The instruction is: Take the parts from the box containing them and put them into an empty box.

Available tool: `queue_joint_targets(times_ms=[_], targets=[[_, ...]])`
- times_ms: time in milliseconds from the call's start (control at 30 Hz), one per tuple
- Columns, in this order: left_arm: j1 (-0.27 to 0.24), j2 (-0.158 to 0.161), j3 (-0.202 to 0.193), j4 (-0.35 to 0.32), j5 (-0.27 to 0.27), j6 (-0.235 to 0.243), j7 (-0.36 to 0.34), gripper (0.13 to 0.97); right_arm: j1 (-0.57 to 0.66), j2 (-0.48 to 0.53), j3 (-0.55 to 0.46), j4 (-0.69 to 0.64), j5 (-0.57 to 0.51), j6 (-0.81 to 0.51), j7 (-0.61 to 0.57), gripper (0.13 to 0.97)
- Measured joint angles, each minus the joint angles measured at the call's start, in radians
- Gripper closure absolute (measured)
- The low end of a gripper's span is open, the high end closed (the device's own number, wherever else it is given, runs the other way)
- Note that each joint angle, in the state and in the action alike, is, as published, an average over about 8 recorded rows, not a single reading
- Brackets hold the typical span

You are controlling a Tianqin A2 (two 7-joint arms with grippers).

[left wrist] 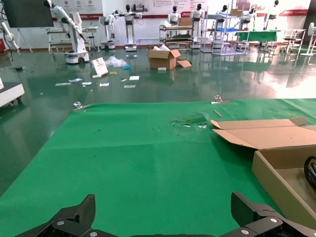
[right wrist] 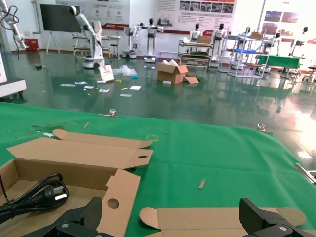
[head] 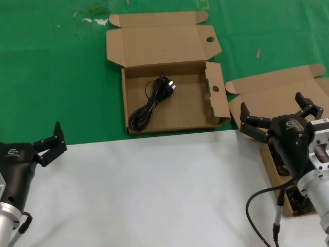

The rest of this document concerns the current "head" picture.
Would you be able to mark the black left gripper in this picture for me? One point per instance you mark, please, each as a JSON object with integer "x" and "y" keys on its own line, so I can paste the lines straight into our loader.
{"x": 18, "y": 167}

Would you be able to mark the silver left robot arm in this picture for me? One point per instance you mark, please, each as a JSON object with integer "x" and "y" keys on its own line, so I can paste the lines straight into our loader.
{"x": 7, "y": 221}

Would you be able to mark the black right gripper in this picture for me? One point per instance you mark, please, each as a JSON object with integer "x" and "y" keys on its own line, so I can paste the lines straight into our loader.
{"x": 290, "y": 141}

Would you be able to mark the clear plastic bag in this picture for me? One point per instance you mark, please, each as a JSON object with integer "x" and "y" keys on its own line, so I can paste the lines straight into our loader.
{"x": 99, "y": 21}

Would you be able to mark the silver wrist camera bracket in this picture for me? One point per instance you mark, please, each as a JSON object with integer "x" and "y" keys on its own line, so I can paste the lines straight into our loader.
{"x": 318, "y": 136}

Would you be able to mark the green table cloth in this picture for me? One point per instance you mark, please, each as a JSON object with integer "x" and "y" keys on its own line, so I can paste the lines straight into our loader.
{"x": 51, "y": 64}

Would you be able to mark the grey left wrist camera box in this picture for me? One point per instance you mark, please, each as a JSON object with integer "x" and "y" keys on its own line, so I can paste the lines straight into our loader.
{"x": 2, "y": 186}

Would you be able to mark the open brown cardboard box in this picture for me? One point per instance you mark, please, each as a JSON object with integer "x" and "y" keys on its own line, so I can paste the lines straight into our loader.
{"x": 270, "y": 90}
{"x": 154, "y": 38}

